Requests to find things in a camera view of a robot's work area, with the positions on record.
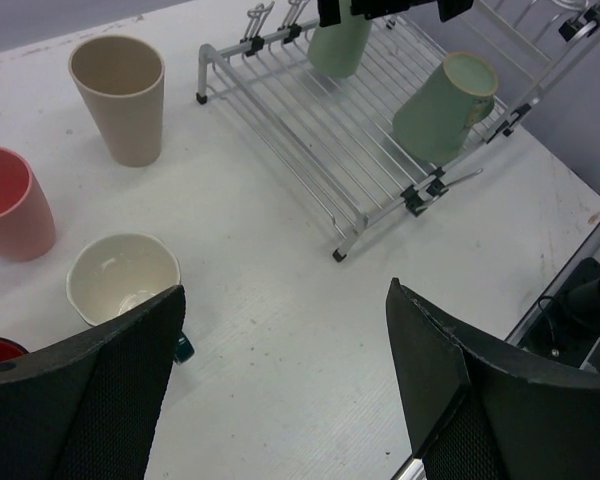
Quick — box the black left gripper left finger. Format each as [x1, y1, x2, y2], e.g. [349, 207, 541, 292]
[0, 285, 186, 479]

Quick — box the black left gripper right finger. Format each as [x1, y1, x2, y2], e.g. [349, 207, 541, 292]
[386, 279, 600, 479]

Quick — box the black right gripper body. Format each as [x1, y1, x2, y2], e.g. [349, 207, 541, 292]
[317, 0, 473, 27]

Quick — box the light green cup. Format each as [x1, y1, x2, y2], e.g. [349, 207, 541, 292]
[307, 12, 371, 79]

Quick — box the dark teal mug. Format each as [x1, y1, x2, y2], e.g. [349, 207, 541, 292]
[65, 232, 196, 366]

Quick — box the pale green mug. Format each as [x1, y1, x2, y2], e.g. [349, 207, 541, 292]
[392, 52, 499, 167]

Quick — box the pink cup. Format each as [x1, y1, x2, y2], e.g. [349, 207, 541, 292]
[0, 147, 56, 262]

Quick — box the beige tall cup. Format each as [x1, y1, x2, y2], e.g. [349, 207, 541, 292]
[68, 35, 166, 168]

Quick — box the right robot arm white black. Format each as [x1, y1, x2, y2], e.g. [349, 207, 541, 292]
[392, 52, 600, 367]

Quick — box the metal wire dish rack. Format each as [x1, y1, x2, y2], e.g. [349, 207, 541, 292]
[196, 1, 600, 261]

